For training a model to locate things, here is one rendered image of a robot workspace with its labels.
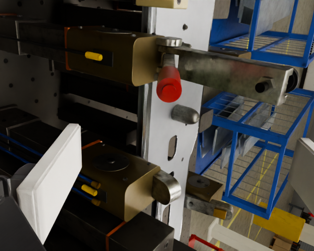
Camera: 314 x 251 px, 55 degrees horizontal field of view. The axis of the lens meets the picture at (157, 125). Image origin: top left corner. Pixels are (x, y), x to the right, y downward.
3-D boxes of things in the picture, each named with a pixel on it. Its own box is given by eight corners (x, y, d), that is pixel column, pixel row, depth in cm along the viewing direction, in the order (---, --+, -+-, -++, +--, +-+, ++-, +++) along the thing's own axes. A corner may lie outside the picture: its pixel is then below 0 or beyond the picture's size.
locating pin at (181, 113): (173, 115, 61) (202, 124, 57) (164, 120, 58) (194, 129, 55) (174, 100, 59) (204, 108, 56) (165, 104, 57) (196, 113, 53)
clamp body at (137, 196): (16, 130, 65) (158, 198, 46) (-38, 147, 57) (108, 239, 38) (12, 101, 63) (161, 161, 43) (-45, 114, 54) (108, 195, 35)
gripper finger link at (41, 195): (40, 251, 12) (22, 250, 12) (82, 168, 19) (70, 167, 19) (34, 189, 11) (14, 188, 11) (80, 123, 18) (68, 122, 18)
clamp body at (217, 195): (131, 157, 105) (225, 196, 87) (107, 171, 95) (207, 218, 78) (131, 140, 102) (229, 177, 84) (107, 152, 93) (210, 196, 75)
